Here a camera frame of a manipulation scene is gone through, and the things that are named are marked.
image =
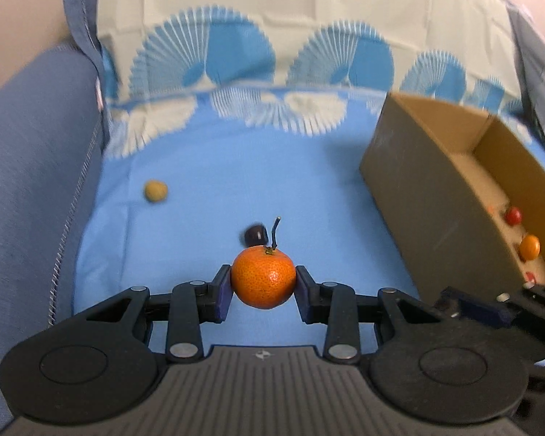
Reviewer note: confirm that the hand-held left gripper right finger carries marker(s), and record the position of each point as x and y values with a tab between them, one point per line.
302	295

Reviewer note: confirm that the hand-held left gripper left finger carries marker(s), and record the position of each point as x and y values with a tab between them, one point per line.
222	295

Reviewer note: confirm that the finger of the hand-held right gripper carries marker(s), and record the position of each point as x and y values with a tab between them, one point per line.
536	297
477	309

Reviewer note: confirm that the orange mandarin with stem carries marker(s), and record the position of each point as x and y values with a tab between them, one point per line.
263	279

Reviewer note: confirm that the brown cardboard box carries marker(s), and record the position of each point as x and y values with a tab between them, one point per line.
418	200

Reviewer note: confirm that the small orange kumquat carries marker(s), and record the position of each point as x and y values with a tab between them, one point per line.
529	247

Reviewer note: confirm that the dark purple grape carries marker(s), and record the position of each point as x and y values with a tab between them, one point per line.
254	235

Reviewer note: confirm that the red cherry tomato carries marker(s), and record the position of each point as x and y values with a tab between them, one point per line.
514	216

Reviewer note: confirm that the small yellow-green fruit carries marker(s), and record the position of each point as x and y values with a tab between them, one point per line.
156	191

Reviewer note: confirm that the blue fan-print bed sheet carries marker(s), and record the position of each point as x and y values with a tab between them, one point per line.
236	145

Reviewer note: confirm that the light blue crumpled cloth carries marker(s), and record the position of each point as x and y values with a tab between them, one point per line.
538	68

